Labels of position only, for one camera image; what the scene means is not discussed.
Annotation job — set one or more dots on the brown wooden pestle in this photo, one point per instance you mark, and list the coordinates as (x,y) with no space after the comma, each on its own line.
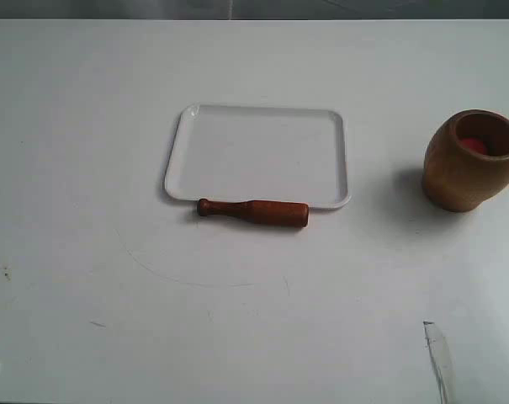
(261,212)

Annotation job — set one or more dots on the wooden mortar cup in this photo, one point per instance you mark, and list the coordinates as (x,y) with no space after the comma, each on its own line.
(458,179)

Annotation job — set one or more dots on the red object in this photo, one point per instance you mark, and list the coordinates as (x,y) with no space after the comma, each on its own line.
(475,145)

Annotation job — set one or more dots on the white rectangular plastic tray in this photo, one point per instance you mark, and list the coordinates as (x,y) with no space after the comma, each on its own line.
(235,153)

